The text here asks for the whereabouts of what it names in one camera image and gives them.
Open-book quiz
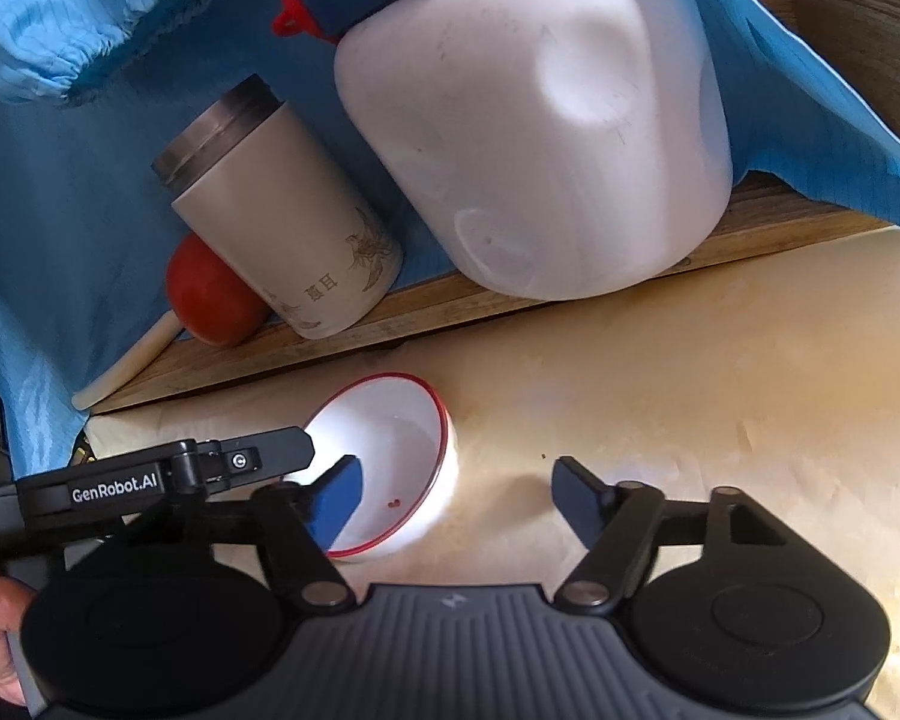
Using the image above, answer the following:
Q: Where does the blue cloth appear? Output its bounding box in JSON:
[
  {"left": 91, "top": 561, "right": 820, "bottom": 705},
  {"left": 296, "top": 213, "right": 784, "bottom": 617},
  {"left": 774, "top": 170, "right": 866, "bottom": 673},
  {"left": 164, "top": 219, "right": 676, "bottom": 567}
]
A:
[{"left": 0, "top": 0, "right": 900, "bottom": 476}]

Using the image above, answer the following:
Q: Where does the white rolling stick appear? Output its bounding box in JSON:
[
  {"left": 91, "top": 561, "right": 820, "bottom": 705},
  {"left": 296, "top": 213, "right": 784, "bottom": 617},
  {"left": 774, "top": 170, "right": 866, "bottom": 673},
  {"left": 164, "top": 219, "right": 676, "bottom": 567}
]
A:
[{"left": 71, "top": 310, "right": 183, "bottom": 411}]

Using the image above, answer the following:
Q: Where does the wooden tray shelf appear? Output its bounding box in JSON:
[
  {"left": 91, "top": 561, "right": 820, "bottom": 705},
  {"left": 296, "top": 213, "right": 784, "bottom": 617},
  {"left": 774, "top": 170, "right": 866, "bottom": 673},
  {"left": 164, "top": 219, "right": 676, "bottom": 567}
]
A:
[{"left": 74, "top": 0, "right": 900, "bottom": 414}]

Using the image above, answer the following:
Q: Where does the cream paper table cover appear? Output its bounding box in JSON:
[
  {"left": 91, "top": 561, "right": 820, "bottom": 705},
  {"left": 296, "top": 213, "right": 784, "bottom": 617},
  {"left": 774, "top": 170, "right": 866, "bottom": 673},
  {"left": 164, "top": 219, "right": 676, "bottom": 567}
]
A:
[{"left": 87, "top": 229, "right": 900, "bottom": 718}]

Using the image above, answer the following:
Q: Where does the red tomato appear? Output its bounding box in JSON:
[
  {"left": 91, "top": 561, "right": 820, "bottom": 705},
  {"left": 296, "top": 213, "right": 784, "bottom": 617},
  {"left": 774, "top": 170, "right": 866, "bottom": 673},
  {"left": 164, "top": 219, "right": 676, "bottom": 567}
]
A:
[{"left": 165, "top": 232, "right": 271, "bottom": 348}]

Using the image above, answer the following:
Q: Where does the white jug blue lid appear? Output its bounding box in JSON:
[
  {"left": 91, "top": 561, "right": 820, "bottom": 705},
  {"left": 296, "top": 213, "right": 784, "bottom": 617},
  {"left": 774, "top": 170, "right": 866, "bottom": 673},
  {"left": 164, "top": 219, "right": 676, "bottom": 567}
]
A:
[{"left": 272, "top": 0, "right": 733, "bottom": 301}]

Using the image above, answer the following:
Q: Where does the white cylindrical thermos cup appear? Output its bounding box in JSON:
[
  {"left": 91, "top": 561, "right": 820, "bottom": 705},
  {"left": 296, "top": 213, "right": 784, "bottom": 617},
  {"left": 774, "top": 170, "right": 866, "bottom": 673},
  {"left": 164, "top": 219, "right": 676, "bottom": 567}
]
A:
[{"left": 152, "top": 75, "right": 403, "bottom": 340}]

